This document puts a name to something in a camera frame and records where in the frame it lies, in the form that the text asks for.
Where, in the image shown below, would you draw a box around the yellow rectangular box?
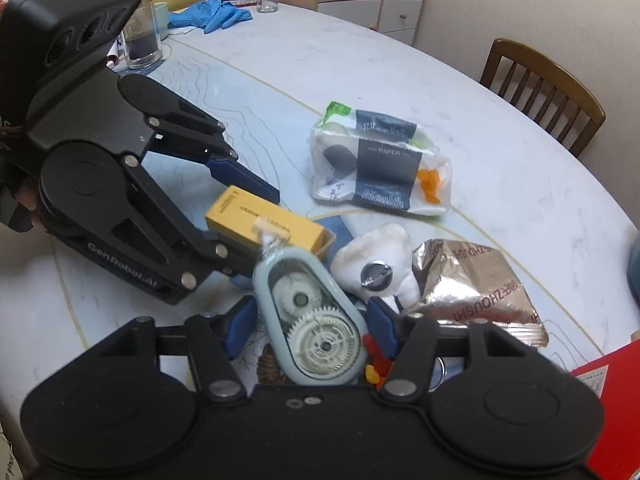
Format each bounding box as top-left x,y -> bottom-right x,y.
205,185 -> 336,259

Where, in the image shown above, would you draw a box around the light blue correction tape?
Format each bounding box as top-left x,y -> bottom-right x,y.
252,231 -> 368,387

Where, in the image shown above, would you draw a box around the red orange small toy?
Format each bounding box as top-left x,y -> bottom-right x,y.
362,334 -> 393,390

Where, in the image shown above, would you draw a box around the silver foil snack bag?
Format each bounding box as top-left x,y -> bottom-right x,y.
402,238 -> 549,348

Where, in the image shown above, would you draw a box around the glass jar with dark contents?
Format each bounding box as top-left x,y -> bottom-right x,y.
119,0 -> 162,70

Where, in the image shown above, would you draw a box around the blue gloves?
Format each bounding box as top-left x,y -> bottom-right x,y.
168,0 -> 253,34

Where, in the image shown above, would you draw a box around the blue patterned cloth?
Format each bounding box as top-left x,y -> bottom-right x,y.
316,214 -> 354,268

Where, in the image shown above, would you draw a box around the red white cardboard box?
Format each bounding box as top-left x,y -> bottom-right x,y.
572,340 -> 640,480

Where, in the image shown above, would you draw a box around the low wooden sideboard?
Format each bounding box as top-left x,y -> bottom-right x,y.
277,0 -> 425,46

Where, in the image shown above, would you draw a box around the wooden chair behind table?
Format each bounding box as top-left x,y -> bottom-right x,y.
480,38 -> 606,157

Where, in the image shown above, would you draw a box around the black camera box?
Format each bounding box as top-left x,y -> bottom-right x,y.
1,0 -> 141,127

